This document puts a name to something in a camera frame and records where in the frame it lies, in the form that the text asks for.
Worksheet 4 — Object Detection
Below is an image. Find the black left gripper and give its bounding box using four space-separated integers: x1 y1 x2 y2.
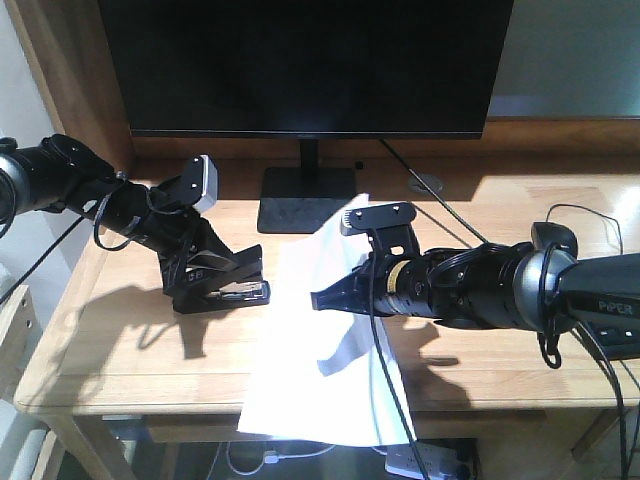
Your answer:
117 181 263 292

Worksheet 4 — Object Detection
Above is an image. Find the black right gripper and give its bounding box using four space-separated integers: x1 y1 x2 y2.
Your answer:
310 256 434 318

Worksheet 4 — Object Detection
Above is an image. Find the black stapler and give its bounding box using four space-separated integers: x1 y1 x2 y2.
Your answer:
164 245 271 314

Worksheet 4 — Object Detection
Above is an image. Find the white paper stack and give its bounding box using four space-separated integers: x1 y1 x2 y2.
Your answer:
237 212 415 447

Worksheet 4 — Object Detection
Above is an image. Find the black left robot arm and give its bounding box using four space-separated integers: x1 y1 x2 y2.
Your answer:
1 134 269 301

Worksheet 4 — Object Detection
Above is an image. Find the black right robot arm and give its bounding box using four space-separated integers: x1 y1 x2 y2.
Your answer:
311 242 639 336

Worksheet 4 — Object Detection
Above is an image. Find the white power strip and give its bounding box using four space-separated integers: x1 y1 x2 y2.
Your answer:
385 442 471 479

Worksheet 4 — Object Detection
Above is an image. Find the black computer mouse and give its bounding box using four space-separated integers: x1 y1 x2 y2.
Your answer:
531 221 578 258

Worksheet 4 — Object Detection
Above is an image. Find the grey cushioned wooden chair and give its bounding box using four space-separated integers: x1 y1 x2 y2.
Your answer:
1 286 65 479

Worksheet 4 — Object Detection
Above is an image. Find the black monitor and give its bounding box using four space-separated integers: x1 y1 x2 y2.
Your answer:
99 1 513 233

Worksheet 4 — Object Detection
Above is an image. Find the black keyboard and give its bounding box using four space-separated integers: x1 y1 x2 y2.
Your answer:
587 322 639 360

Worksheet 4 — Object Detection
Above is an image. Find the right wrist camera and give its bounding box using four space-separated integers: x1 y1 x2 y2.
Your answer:
340 202 420 259

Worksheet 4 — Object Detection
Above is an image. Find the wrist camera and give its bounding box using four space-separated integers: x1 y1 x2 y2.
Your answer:
149 154 220 214
340 202 420 259

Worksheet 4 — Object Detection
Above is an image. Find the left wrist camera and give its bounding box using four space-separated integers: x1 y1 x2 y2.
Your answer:
149 154 220 214

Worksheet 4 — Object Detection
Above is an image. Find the black monitor cable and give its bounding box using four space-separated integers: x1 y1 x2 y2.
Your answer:
379 138 491 246

